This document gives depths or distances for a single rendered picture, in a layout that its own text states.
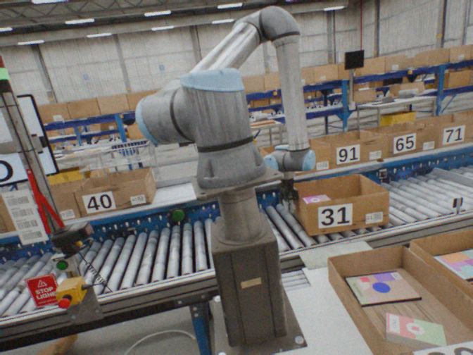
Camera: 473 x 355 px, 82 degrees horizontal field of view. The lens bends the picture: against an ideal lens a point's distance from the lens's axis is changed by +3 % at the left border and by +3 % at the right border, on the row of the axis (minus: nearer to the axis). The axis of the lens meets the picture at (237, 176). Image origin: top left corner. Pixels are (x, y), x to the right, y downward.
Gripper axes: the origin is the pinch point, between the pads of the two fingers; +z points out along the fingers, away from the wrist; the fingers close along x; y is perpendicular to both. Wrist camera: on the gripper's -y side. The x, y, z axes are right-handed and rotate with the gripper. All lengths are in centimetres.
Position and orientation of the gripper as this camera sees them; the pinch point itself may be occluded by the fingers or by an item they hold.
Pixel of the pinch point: (288, 210)
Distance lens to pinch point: 150.8
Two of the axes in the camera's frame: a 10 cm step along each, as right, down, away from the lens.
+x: 9.7, -1.9, 1.3
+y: 1.8, 2.7, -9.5
